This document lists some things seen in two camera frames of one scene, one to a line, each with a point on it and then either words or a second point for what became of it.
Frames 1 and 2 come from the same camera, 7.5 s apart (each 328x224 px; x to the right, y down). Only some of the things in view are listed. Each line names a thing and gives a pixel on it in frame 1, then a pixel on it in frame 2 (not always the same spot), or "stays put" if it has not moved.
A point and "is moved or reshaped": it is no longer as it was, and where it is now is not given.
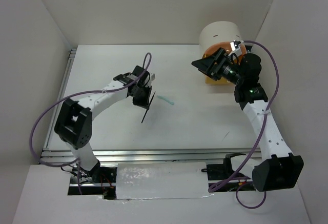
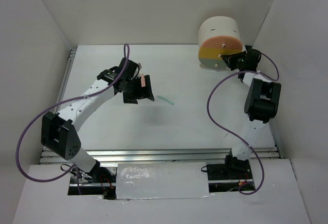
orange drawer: [225, 45] is moved or reshaped
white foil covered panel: [146, 180] stays put
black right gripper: [207, 66] to [230, 59]
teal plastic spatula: [167, 101] stays put
